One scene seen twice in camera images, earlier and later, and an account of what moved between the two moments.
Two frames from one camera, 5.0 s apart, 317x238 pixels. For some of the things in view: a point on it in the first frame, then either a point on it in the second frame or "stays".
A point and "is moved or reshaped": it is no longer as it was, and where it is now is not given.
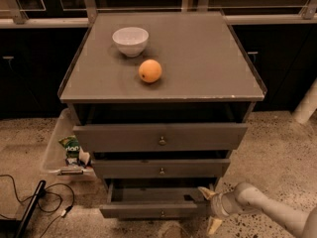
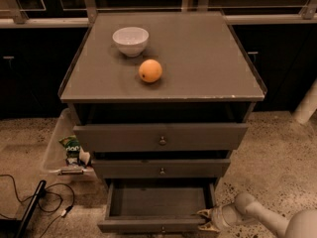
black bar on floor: [30, 208] stays
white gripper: [217, 203] → [218, 217]
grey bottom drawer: [154, 199] is moved or reshaped
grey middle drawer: [161, 168] stays
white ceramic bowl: [131, 41] stays
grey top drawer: [159, 137] stays
